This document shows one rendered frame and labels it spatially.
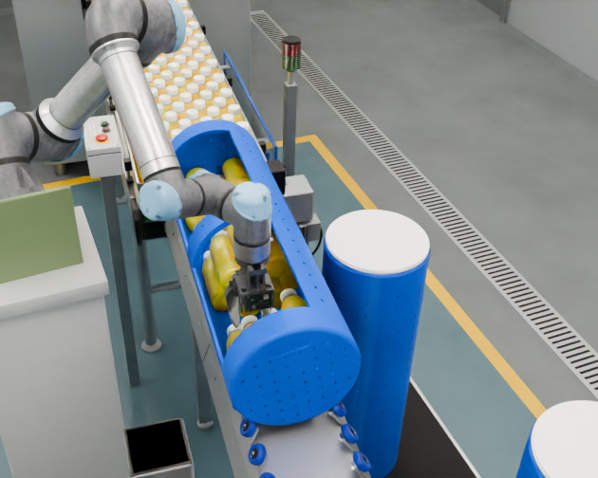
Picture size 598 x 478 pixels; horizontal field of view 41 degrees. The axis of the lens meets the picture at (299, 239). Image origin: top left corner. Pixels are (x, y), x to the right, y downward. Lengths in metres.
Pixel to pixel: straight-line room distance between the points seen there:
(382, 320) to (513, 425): 1.13
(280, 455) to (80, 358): 0.55
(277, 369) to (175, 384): 1.56
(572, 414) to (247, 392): 0.68
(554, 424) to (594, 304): 2.03
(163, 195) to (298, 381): 0.49
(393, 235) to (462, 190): 2.17
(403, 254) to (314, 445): 0.59
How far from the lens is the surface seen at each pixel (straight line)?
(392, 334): 2.20
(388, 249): 2.12
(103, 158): 2.45
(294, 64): 2.71
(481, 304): 3.61
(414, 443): 2.82
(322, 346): 1.64
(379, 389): 2.35
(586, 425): 1.80
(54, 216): 1.83
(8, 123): 1.89
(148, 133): 1.54
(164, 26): 1.71
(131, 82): 1.57
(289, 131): 2.84
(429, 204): 4.17
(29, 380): 2.03
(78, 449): 2.24
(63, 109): 1.90
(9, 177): 1.84
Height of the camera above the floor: 2.33
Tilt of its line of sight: 37 degrees down
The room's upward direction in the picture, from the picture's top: 2 degrees clockwise
